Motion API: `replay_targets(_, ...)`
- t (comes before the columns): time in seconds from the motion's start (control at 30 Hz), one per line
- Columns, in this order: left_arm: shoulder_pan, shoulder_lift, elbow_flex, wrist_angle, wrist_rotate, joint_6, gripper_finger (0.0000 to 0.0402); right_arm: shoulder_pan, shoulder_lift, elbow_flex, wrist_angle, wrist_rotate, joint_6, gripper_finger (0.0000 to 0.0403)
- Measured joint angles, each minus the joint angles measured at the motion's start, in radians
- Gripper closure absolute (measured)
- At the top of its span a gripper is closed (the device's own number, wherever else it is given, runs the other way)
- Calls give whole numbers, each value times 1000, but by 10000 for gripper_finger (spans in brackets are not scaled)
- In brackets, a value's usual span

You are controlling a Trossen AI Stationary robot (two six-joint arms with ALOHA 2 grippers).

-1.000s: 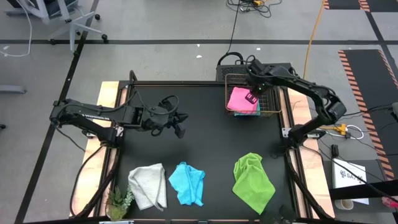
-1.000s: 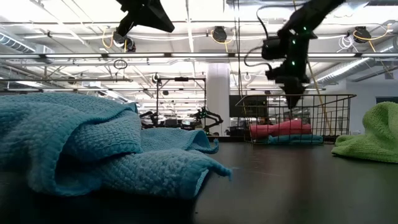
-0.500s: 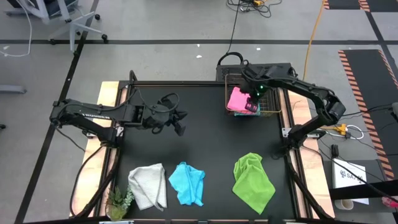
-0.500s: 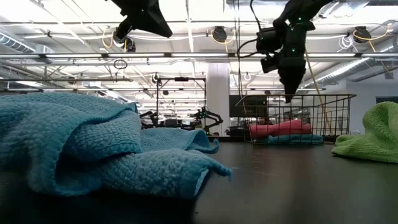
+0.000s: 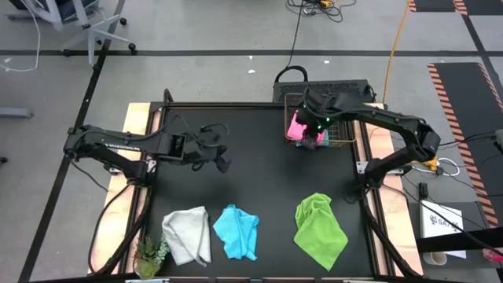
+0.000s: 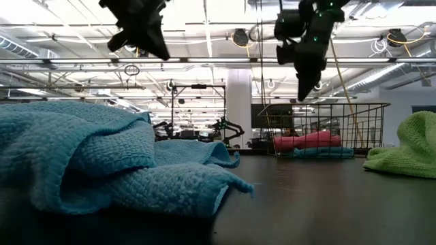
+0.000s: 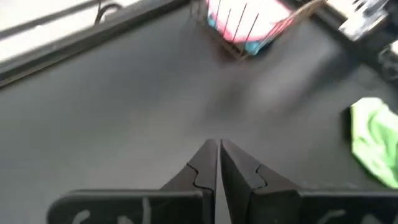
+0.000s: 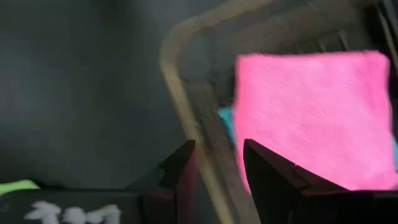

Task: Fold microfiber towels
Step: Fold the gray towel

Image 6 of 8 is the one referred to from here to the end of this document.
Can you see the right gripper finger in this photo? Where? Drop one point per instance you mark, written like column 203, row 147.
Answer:
column 308, row 75

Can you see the black monitor screen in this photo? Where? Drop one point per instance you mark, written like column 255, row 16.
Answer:
column 255, row 117

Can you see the long ceiling light bar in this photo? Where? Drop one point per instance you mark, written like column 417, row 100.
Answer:
column 68, row 60

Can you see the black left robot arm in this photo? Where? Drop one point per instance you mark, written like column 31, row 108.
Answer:
column 129, row 3

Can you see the person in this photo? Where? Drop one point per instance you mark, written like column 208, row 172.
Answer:
column 291, row 132

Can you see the light blue microfiber towel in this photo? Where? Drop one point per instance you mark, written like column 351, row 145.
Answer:
column 102, row 153

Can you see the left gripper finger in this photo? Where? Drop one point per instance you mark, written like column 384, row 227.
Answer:
column 155, row 41

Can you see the green microfiber towel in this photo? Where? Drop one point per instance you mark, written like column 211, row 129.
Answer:
column 408, row 149

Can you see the dark wall window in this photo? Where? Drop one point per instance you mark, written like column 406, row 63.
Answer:
column 422, row 108

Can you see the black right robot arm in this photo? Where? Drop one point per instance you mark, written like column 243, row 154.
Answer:
column 323, row 5

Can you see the teal microfiber towel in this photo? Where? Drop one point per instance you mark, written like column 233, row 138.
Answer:
column 323, row 152

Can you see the silver ventilation duct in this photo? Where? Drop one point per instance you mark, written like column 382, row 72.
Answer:
column 17, row 47
column 391, row 73

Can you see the pink microfiber towel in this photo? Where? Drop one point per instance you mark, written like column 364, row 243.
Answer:
column 306, row 140

